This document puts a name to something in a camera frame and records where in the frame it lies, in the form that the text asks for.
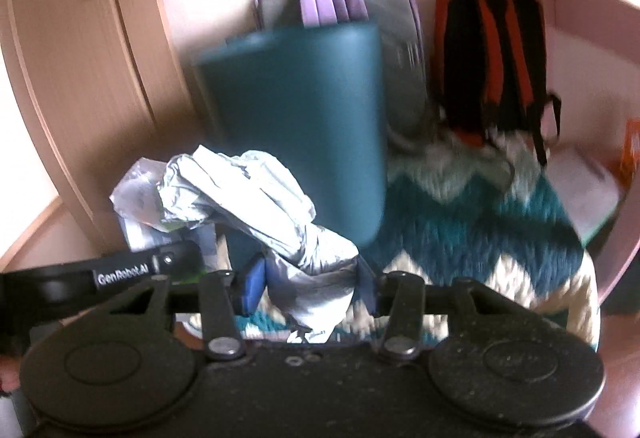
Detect grey plastic bag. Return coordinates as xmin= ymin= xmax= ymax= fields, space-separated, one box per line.
xmin=159 ymin=145 xmax=362 ymax=345

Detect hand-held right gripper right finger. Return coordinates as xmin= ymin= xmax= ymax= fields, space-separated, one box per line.
xmin=359 ymin=264 xmax=535 ymax=362

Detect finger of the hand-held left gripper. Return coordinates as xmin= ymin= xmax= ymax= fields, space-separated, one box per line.
xmin=153 ymin=240 xmax=204 ymax=279

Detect wooden wardrobe door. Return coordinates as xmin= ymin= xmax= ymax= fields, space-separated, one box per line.
xmin=0 ymin=0 xmax=187 ymax=265

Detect black orange backpack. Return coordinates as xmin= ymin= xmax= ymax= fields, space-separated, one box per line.
xmin=432 ymin=0 xmax=564 ymax=167

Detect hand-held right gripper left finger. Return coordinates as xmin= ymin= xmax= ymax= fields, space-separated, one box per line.
xmin=107 ymin=258 xmax=268 ymax=362

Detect purple grey backpack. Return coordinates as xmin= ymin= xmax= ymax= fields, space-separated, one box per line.
xmin=252 ymin=0 xmax=431 ymax=155

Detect orange snack bag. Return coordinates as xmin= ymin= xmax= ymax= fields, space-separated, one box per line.
xmin=617 ymin=118 xmax=640 ymax=190

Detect teal white zigzag quilt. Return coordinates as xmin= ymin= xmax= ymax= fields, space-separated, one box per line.
xmin=230 ymin=128 xmax=601 ymax=350

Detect white paper sheet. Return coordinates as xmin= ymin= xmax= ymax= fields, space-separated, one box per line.
xmin=547 ymin=145 xmax=627 ymax=240

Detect large teal plastic bin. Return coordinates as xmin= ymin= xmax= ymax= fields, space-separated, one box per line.
xmin=192 ymin=20 xmax=389 ymax=249

